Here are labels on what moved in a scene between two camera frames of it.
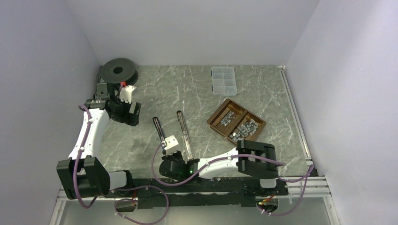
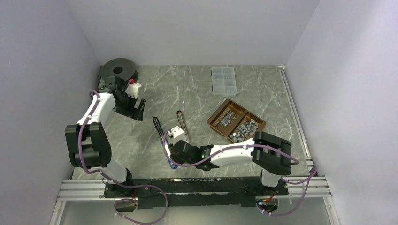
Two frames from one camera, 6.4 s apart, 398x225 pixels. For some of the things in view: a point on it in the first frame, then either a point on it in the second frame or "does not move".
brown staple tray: x=235 y=122 does not move
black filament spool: x=118 y=70 does not move
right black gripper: x=168 y=156 -> x=175 y=158
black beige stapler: x=185 y=135 does not move
